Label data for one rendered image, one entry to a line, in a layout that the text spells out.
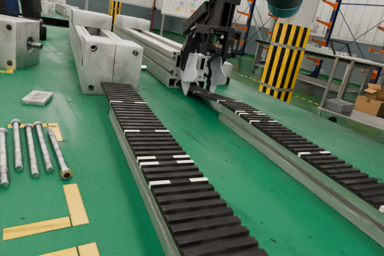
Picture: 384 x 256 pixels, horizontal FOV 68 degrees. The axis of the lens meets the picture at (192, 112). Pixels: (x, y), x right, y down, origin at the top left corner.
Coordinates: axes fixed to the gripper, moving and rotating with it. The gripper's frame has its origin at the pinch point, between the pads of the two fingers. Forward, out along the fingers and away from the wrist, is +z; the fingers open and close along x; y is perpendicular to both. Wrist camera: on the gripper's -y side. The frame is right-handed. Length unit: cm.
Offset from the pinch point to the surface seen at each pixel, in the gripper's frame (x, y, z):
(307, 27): 251, -228, -32
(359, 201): -2.0, 41.3, -0.9
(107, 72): -19.9, 3.1, -2.7
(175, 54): -4.0, -5.9, -6.3
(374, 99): 441, -233, 54
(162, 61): -5.0, -11.3, -3.6
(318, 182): -1.3, 36.1, 0.4
